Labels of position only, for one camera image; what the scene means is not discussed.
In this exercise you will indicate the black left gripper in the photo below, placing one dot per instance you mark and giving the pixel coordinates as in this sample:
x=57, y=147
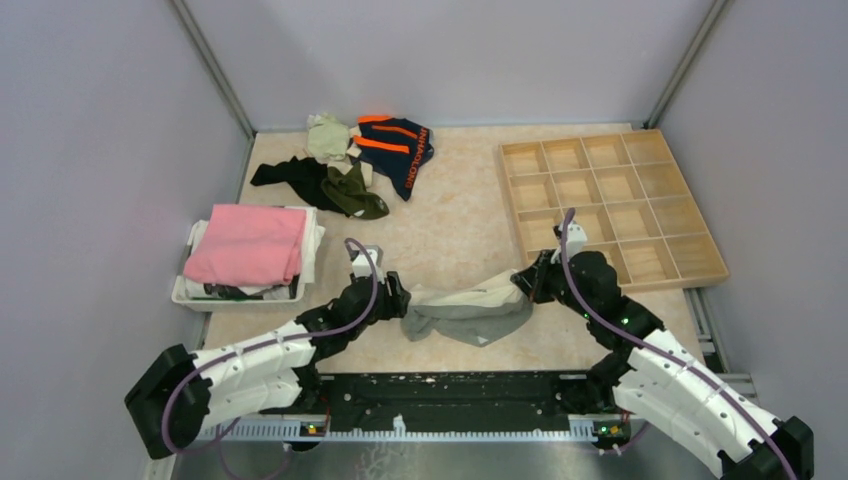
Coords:
x=395, y=305

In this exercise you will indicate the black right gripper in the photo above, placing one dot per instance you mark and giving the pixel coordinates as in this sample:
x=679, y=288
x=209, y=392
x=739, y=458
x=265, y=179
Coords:
x=533, y=280

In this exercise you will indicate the grey underwear white waistband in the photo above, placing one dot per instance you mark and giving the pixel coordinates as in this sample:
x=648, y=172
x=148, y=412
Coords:
x=478, y=316

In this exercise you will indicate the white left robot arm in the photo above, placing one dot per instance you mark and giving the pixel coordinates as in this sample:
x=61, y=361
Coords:
x=252, y=371

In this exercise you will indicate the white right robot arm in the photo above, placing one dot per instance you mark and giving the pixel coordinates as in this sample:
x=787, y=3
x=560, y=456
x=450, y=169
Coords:
x=648, y=372

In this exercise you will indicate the dark green underwear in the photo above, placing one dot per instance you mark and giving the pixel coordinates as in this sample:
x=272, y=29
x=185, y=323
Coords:
x=347, y=191

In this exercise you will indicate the navy orange underwear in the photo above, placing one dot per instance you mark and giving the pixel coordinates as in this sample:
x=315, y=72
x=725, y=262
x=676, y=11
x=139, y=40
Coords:
x=395, y=147

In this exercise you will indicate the black underwear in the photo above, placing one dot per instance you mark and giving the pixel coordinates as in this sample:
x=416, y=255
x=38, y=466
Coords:
x=305, y=177

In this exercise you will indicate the light green underwear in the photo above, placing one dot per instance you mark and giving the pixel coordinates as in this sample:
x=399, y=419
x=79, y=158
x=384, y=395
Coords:
x=328, y=139

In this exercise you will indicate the wooden compartment tray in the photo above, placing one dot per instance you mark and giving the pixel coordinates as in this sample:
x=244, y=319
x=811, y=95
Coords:
x=629, y=196

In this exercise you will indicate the pink folded cloth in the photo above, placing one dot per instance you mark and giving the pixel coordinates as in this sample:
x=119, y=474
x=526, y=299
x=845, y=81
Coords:
x=249, y=245

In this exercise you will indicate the white perforated plastic basket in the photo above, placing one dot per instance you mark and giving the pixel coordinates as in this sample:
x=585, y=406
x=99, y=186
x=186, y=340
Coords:
x=286, y=297

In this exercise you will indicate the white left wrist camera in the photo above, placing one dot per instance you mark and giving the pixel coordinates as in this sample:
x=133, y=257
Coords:
x=366, y=262

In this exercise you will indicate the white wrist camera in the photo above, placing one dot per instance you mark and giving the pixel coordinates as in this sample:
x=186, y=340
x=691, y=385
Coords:
x=571, y=239
x=366, y=262

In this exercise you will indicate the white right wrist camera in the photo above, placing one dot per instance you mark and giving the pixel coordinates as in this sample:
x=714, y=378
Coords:
x=571, y=239

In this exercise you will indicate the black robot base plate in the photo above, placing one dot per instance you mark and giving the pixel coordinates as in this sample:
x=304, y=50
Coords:
x=462, y=402

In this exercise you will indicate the aluminium frame rail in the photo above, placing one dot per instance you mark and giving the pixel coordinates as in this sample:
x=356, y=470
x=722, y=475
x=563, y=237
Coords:
x=301, y=428

